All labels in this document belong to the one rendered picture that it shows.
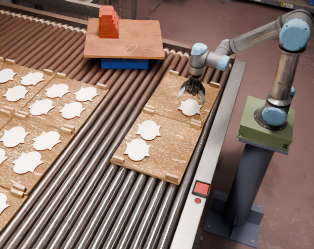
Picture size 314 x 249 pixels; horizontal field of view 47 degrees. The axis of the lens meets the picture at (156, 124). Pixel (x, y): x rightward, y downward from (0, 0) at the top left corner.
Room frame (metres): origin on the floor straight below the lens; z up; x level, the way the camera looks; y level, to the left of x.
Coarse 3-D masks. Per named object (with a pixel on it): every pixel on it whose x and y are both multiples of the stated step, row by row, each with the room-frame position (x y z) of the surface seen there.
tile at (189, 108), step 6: (180, 102) 1.66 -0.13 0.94; (186, 102) 1.66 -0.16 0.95; (192, 102) 1.66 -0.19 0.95; (180, 108) 1.60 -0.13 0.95; (186, 108) 1.60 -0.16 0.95; (192, 108) 1.61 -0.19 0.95; (198, 108) 1.61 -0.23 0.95; (186, 114) 1.55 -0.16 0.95; (192, 114) 1.55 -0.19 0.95; (198, 114) 1.57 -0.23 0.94
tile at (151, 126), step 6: (138, 126) 1.41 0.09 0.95; (144, 126) 1.42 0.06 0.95; (150, 126) 1.42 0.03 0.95; (156, 126) 1.42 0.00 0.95; (138, 132) 1.37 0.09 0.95; (144, 132) 1.37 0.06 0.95; (150, 132) 1.37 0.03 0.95; (156, 132) 1.38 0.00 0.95; (144, 138) 1.33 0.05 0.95; (150, 138) 1.33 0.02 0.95
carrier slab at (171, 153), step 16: (160, 128) 1.42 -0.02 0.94; (176, 128) 1.44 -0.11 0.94; (192, 128) 1.45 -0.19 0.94; (160, 144) 1.31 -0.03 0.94; (176, 144) 1.32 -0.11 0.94; (192, 144) 1.33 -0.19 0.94; (128, 160) 1.18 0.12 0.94; (144, 160) 1.19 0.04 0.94; (160, 160) 1.20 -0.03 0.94; (176, 160) 1.21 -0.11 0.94; (160, 176) 1.10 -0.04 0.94
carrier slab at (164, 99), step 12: (168, 84) 1.83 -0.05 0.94; (180, 84) 1.84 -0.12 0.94; (204, 84) 1.87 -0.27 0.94; (156, 96) 1.70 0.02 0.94; (168, 96) 1.71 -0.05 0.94; (180, 96) 1.72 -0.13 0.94; (192, 96) 1.73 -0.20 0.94; (216, 96) 1.75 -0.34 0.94; (156, 108) 1.59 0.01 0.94; (168, 108) 1.60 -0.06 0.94; (204, 108) 1.63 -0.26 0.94; (180, 120) 1.51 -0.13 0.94; (204, 120) 1.53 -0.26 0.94
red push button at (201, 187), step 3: (198, 183) 1.08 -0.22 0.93; (201, 183) 1.08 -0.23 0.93; (195, 186) 1.06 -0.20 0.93; (198, 186) 1.06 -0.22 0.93; (201, 186) 1.07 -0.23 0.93; (204, 186) 1.07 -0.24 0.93; (207, 186) 1.07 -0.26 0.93; (195, 189) 1.05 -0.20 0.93; (198, 189) 1.05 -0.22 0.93; (201, 189) 1.05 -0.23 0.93; (204, 189) 1.05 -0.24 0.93; (207, 189) 1.05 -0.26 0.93; (198, 192) 1.03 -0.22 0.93; (201, 192) 1.03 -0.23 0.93; (204, 192) 1.03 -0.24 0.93; (207, 192) 1.04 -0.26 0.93
